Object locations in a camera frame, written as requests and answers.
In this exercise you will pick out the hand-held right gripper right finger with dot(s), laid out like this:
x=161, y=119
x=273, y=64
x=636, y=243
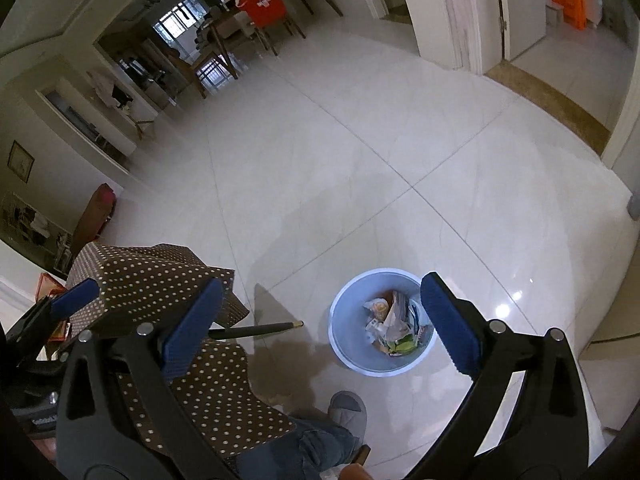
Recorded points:
x=450, y=325

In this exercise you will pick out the red box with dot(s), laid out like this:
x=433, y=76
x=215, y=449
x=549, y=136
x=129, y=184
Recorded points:
x=52, y=285

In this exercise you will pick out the brown paper envelope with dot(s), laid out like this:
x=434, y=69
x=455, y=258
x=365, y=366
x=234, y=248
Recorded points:
x=399, y=310

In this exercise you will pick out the green leaves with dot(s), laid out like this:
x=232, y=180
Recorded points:
x=402, y=346

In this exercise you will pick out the blue and white wrapper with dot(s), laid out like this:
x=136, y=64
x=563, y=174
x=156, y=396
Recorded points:
x=419, y=317

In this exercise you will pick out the brown polka dot tablecloth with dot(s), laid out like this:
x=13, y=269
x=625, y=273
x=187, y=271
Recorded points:
x=150, y=280

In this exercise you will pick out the person's right hand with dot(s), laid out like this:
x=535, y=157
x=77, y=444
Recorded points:
x=356, y=474

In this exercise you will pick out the grey slipper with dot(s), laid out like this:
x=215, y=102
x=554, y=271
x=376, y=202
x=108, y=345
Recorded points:
x=347, y=412

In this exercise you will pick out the black table leg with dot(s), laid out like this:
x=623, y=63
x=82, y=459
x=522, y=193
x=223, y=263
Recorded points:
x=255, y=330

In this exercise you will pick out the person's jeans leg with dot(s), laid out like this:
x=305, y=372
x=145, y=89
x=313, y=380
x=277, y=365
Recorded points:
x=300, y=450

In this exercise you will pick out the white door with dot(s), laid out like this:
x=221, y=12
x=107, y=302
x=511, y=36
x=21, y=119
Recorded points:
x=520, y=5

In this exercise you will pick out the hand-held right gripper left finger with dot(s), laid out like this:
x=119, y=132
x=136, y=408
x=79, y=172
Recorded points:
x=192, y=330

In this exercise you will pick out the red chair cover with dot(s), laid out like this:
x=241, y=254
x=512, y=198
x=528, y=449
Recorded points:
x=262, y=2

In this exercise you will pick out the small framed picture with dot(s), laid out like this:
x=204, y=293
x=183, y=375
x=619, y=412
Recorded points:
x=21, y=160

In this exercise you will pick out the wooden chair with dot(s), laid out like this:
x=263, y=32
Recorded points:
x=280, y=30
x=200, y=72

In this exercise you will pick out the blue plastic bin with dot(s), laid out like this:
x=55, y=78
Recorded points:
x=350, y=355

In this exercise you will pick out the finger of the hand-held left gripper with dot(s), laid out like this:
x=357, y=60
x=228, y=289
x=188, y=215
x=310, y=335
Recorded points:
x=75, y=295

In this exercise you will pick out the clear plastic bag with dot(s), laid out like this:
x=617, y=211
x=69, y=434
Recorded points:
x=375, y=317

